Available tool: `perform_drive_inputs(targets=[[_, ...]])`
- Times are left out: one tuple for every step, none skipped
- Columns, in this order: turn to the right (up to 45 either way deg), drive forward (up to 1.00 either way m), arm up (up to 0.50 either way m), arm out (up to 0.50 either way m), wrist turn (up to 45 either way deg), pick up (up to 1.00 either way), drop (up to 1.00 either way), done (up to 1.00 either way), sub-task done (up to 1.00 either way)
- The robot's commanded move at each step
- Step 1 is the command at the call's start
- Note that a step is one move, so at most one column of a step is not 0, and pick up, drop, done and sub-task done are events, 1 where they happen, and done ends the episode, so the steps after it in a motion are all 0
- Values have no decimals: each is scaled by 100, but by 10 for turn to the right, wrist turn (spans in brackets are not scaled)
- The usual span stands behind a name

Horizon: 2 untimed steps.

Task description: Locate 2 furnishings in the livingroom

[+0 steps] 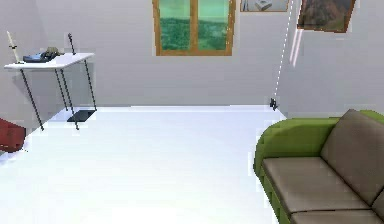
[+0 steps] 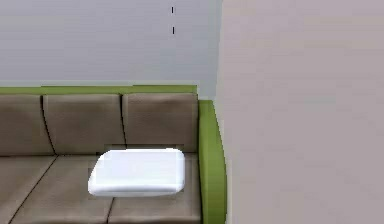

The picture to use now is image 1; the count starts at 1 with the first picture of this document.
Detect wooden framed window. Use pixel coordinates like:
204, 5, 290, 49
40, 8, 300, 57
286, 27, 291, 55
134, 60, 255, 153
152, 0, 237, 57

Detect black flat floor mat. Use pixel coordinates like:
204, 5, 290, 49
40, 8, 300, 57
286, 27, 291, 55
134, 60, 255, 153
66, 110, 97, 123

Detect green sofa with brown cushions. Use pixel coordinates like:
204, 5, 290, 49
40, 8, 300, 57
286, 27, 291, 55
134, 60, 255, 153
253, 108, 384, 224

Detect white table with black legs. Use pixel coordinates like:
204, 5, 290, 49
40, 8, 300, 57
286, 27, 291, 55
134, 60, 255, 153
4, 52, 98, 132

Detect black thin stick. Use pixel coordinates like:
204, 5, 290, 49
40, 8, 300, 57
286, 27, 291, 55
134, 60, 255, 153
67, 32, 77, 56

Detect grey green lump object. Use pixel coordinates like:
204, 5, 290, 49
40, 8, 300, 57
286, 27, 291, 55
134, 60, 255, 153
41, 46, 65, 60

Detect framed mountain picture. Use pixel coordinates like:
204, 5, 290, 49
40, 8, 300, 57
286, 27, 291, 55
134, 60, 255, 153
296, 0, 357, 34

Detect dark blue flat dish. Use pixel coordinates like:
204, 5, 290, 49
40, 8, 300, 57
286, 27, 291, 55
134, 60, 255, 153
22, 54, 50, 64

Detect red armchair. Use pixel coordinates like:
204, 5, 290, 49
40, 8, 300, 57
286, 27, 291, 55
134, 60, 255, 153
0, 117, 27, 154

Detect white candle stick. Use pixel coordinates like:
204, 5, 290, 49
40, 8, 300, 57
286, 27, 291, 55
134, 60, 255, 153
6, 30, 22, 64

